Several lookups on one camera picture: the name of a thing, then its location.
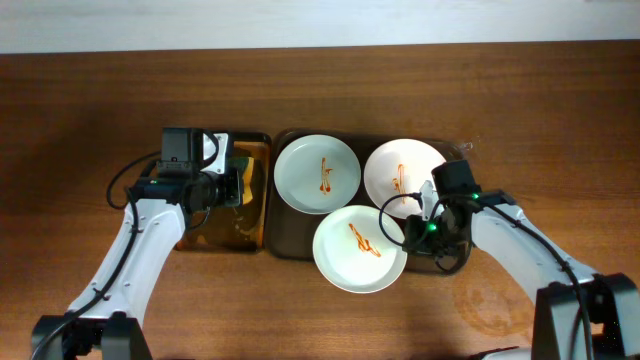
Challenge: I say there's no yellow green sponge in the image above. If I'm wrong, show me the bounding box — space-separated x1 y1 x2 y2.
231 157 254 205

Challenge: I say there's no white plate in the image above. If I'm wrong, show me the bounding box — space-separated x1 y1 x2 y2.
312 205 408 294
364 139 446 208
274 134 361 215

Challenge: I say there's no white plate front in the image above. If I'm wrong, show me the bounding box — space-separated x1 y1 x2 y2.
312 205 408 294

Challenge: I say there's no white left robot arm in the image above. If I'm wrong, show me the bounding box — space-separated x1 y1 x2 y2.
31 128 245 359

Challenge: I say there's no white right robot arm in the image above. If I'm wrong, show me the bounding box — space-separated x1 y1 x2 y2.
402 160 639 359

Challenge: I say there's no small black soapy tray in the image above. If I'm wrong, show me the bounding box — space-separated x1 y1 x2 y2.
175 132 272 253

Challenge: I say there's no large brown serving tray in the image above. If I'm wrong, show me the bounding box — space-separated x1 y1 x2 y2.
263 128 464 276

